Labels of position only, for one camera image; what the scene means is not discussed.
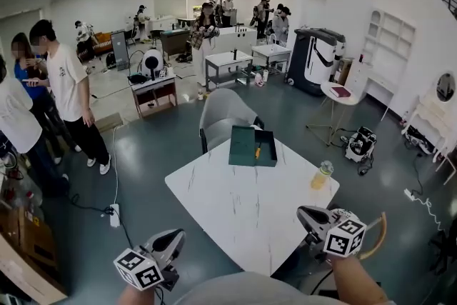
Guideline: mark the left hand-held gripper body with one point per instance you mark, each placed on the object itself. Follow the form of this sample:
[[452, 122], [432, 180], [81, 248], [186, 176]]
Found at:
[[137, 271]]

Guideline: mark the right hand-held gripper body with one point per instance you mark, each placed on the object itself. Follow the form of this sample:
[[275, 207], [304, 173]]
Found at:
[[344, 239]]

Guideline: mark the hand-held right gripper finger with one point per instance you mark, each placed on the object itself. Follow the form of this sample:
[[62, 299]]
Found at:
[[312, 226], [317, 214]]

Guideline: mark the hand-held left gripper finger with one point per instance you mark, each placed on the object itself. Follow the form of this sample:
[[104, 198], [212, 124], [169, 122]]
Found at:
[[157, 239], [171, 251]]

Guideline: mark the dark green box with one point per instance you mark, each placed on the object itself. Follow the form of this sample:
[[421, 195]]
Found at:
[[242, 146]]

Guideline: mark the person's right forearm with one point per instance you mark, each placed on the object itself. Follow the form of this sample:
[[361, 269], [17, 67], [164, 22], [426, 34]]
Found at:
[[353, 282]]

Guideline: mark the person's left forearm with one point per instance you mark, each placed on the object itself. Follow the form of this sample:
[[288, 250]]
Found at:
[[134, 296]]

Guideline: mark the cardboard box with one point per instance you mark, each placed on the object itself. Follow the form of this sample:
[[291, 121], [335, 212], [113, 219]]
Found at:
[[32, 239]]

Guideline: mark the plastic bottle yellow liquid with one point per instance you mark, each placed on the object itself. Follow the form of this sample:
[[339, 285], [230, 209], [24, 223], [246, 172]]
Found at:
[[319, 180]]

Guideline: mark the wooden chair patterned cushion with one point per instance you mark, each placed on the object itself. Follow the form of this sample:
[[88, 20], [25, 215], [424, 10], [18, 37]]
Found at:
[[382, 230]]

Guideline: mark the white power strip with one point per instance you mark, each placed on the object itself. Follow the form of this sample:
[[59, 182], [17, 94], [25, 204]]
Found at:
[[408, 194], [114, 216]]

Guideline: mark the wooden board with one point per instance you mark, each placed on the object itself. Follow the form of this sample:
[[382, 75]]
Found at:
[[28, 282]]

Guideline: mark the round white side table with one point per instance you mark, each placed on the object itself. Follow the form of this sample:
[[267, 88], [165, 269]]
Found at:
[[325, 92]]

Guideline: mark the black white floor device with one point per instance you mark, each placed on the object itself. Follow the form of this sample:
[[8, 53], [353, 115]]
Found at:
[[416, 139]]

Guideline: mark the red book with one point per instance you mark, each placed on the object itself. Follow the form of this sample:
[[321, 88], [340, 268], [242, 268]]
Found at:
[[341, 91]]

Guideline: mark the pack of clear bottles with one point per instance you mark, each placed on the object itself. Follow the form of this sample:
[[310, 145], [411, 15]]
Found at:
[[21, 193]]

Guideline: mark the grey upholstered chair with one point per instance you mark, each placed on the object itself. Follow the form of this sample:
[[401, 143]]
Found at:
[[225, 107]]

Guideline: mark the pink white bag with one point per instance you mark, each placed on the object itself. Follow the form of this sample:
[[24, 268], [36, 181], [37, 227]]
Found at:
[[258, 79]]

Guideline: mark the white plastic jug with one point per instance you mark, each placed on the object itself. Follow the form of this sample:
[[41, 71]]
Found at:
[[266, 76]]

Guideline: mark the small clear bottle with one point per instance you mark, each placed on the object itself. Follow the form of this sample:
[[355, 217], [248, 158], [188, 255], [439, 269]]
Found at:
[[200, 94]]

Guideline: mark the white brown low table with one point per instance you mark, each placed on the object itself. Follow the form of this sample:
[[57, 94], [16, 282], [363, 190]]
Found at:
[[153, 86]]

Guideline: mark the black and white machine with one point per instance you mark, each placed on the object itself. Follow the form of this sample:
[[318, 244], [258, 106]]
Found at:
[[307, 60], [341, 46]]

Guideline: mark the white sink table silver tap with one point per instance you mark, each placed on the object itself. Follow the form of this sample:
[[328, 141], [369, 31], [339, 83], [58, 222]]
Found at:
[[271, 50]]

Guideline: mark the white sink table black tap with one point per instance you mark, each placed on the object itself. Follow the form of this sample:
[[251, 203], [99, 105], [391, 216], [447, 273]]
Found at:
[[228, 59]]

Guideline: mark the oval mirror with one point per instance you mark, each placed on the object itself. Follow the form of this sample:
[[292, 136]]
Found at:
[[446, 87]]

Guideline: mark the white spherical device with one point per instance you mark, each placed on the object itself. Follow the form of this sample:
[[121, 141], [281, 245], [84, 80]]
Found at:
[[157, 55]]

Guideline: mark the white shelf cabinet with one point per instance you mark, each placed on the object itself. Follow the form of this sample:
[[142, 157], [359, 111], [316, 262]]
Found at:
[[392, 43]]

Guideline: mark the grey upright panel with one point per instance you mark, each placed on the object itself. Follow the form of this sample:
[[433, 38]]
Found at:
[[120, 50]]

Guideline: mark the white counter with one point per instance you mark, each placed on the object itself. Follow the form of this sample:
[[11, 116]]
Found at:
[[232, 37]]

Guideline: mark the dark wooden desk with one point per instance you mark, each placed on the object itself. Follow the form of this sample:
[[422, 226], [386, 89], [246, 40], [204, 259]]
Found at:
[[175, 41]]

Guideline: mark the black chair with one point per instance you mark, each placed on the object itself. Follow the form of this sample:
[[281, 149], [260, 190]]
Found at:
[[157, 35]]

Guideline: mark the orange sofa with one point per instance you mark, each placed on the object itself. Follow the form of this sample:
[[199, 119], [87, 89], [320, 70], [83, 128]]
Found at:
[[104, 41]]

